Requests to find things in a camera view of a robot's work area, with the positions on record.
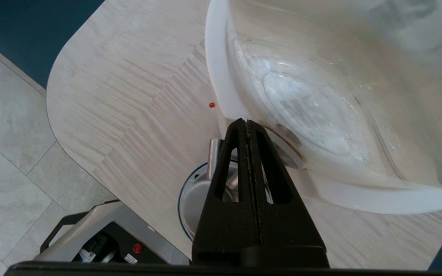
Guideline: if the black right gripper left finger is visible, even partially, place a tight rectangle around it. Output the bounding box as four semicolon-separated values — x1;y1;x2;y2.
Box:
192;118;261;267

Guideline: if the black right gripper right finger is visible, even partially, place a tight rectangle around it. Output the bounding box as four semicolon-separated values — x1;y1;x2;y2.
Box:
249;121;325;248

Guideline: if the light grey plastic cup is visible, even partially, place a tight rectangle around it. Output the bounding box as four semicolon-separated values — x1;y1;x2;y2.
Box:
178;162;244;242

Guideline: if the large steel dispenser tap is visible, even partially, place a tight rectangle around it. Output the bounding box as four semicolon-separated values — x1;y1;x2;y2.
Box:
208;126;305;204

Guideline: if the grey robot base chassis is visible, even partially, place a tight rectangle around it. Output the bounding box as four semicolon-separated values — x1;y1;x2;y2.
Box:
33;199;191;265

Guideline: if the large clear water dispenser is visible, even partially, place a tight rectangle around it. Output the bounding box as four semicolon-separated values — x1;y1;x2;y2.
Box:
205;0;442;215

